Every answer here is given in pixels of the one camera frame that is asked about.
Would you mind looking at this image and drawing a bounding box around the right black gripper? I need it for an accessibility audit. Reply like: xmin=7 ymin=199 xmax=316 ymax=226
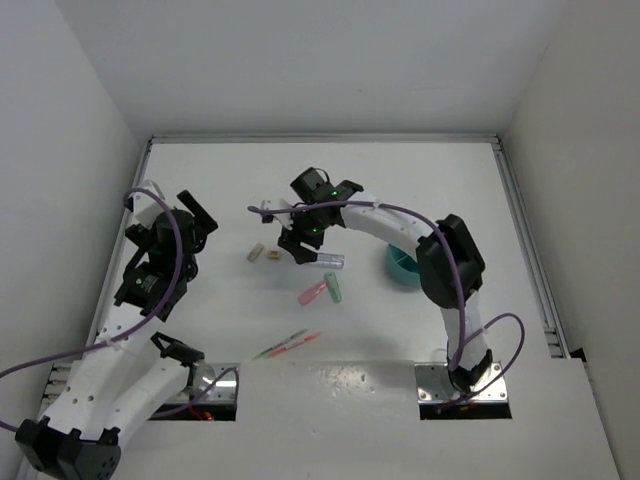
xmin=280 ymin=204 xmax=328 ymax=263

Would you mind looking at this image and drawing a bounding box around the clear spray bottle blue cap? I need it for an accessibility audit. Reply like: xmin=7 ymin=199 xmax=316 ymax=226
xmin=311 ymin=253 xmax=345 ymax=270

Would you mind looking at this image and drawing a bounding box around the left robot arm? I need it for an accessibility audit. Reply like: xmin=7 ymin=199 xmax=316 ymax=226
xmin=15 ymin=187 xmax=218 ymax=479

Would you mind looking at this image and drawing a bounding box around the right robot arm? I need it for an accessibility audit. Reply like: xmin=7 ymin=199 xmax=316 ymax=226
xmin=263 ymin=167 xmax=493 ymax=393

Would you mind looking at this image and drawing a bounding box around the green highlighter marker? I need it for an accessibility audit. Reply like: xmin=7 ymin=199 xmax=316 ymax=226
xmin=324 ymin=271 xmax=343 ymax=304

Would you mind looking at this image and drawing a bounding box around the beige eraser block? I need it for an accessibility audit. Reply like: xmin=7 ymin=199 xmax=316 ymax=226
xmin=247 ymin=242 xmax=264 ymax=262

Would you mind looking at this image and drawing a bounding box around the pink highlighter marker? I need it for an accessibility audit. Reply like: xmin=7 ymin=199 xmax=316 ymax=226
xmin=297 ymin=281 xmax=327 ymax=306

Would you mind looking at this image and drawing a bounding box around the green thin pen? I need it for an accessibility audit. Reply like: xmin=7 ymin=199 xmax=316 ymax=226
xmin=251 ymin=328 xmax=308 ymax=361

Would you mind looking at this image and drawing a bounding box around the red thin pen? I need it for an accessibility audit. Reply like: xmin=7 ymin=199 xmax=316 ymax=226
xmin=267 ymin=332 xmax=322 ymax=358

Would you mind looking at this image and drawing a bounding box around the teal round divided container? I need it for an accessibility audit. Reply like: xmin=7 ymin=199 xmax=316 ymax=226
xmin=385 ymin=245 xmax=421 ymax=289

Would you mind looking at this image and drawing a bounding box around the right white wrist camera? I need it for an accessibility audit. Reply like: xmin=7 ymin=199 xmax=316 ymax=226
xmin=260 ymin=199 xmax=294 ymax=230

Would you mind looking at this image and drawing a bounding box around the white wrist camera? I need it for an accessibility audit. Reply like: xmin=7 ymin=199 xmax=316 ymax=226
xmin=124 ymin=179 xmax=165 ymax=229
xmin=260 ymin=199 xmax=294 ymax=230

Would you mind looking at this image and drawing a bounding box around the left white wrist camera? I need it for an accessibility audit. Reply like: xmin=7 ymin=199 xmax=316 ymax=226
xmin=124 ymin=179 xmax=165 ymax=229

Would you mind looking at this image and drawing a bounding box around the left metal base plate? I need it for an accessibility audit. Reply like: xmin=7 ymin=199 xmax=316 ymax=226
xmin=192 ymin=363 xmax=240 ymax=406

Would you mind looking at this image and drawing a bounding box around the metal base plate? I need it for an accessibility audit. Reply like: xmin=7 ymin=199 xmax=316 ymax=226
xmin=414 ymin=362 xmax=509 ymax=406
xmin=192 ymin=363 xmax=240 ymax=406

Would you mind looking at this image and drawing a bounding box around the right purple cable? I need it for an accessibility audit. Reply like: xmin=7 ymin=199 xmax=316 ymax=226
xmin=247 ymin=198 xmax=526 ymax=406

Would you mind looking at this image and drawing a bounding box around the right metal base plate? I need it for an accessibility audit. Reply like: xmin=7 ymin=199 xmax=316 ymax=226
xmin=414 ymin=362 xmax=509 ymax=406

